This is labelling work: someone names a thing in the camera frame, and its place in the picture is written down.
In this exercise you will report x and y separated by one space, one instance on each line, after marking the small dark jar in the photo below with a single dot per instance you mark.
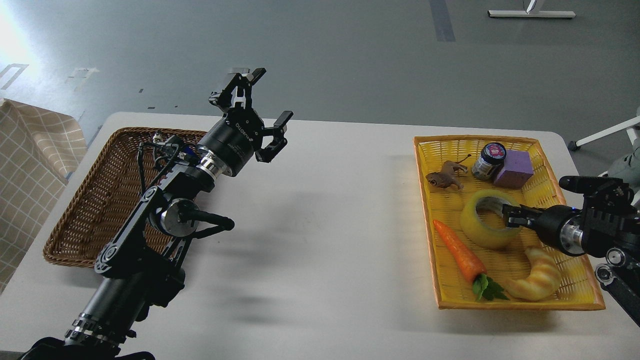
490 159

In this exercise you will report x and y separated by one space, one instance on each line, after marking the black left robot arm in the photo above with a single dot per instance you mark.
142 264

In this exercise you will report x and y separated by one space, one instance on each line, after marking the white stand base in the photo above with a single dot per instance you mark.
532 10

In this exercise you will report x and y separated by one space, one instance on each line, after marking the brown toy animal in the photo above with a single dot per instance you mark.
447 176

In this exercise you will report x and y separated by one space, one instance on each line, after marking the orange toy carrot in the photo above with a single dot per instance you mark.
472 269

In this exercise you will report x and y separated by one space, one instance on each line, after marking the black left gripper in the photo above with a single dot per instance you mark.
239 134

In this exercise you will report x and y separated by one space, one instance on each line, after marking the purple foam block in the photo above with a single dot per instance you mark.
516 170

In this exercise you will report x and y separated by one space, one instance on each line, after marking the white chair leg frame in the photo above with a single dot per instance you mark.
630 127

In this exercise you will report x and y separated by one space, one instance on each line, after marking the toy croissant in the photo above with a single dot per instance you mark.
543 280

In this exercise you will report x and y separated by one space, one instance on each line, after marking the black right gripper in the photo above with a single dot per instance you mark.
557 226

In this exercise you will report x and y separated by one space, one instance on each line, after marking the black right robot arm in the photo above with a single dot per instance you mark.
607 227

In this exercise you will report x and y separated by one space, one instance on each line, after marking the brown wicker basket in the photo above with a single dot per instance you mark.
102 203

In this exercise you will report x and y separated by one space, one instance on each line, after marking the yellow plastic basket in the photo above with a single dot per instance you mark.
579 290

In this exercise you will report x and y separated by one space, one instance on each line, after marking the yellow tape roll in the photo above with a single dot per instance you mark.
478 231

